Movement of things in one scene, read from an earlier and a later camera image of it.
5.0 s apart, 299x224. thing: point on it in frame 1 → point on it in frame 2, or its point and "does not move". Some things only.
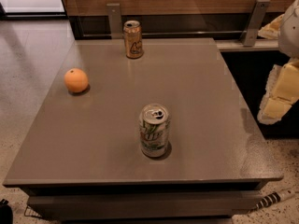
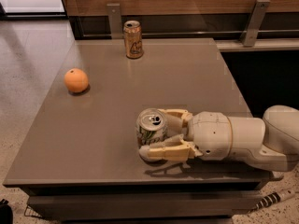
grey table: x=83 y=163 does not move
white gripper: x=290 y=32 → x=212 y=133
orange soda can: x=133 y=35 does not move
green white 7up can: x=154 y=122 does not move
